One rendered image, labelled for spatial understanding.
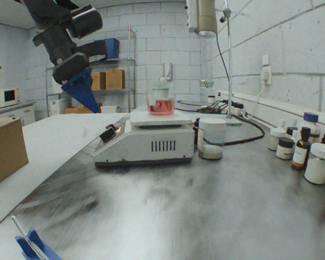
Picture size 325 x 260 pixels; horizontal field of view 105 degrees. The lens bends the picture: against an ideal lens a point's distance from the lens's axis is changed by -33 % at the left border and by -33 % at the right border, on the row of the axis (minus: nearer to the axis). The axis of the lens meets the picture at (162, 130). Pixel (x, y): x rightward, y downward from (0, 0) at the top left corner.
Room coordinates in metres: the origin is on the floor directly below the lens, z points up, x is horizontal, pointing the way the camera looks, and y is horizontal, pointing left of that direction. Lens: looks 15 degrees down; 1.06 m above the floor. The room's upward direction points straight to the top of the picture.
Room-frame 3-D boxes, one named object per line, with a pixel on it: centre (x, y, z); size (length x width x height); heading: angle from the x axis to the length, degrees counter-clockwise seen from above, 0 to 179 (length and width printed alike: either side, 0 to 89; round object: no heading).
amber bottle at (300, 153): (0.28, -0.30, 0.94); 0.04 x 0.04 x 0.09
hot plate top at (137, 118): (0.39, 0.01, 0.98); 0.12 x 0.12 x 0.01; 9
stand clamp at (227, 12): (0.82, -0.30, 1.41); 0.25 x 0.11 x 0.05; 87
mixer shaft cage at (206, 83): (0.78, -0.19, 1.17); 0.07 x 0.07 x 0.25
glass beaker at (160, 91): (0.39, 0.00, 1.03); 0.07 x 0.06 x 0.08; 5
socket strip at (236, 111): (1.09, -0.43, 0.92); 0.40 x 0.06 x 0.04; 177
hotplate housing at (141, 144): (0.38, 0.04, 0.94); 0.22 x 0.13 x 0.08; 99
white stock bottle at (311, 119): (0.31, -0.34, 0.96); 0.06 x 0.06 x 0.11
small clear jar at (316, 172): (0.22, -0.30, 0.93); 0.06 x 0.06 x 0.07
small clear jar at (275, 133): (0.39, -0.31, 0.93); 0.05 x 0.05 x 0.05
